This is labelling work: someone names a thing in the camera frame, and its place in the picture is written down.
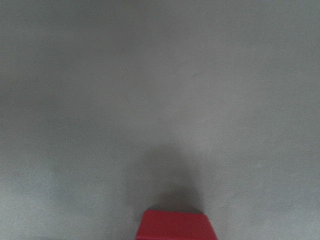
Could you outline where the red cube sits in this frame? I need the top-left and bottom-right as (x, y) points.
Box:
(135, 209), (218, 240)

